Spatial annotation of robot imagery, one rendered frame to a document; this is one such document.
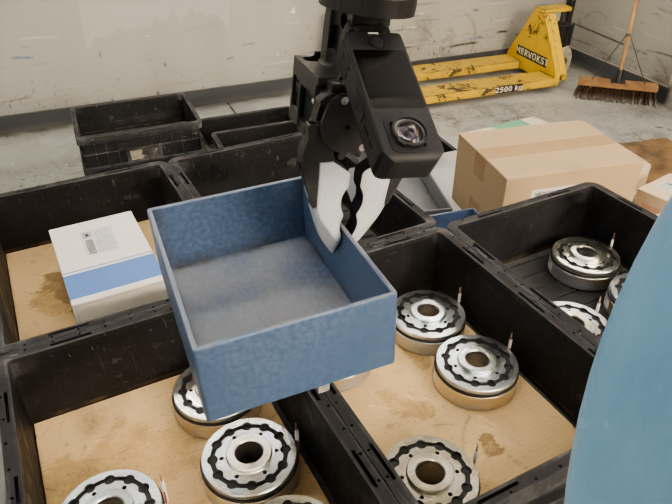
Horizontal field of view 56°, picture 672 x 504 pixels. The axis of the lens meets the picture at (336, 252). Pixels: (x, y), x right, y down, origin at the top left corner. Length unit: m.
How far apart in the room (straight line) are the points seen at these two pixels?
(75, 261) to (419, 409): 0.50
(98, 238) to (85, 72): 2.93
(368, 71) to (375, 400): 0.46
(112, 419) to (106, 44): 3.16
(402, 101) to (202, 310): 0.25
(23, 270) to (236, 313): 0.61
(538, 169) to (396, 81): 0.86
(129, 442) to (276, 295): 0.30
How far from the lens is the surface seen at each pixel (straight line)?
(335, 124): 0.48
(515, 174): 1.26
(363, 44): 0.47
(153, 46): 3.87
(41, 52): 3.84
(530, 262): 1.07
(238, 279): 0.59
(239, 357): 0.44
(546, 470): 0.64
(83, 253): 0.95
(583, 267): 1.03
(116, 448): 0.79
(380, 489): 0.60
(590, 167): 1.34
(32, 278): 1.09
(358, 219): 0.53
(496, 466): 0.76
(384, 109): 0.43
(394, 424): 0.78
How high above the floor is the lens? 1.42
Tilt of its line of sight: 34 degrees down
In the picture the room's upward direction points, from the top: straight up
